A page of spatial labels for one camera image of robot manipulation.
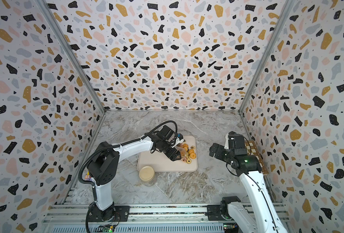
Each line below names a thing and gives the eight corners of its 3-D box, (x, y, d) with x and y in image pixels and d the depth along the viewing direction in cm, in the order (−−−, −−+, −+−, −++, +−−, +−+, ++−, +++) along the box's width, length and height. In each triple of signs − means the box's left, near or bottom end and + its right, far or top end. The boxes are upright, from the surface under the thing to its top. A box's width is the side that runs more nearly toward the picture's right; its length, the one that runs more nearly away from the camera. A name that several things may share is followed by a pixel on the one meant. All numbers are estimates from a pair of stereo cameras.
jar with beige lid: (142, 186, 85) (137, 179, 76) (144, 173, 90) (140, 165, 81) (155, 186, 85) (153, 179, 76) (157, 173, 90) (154, 165, 81)
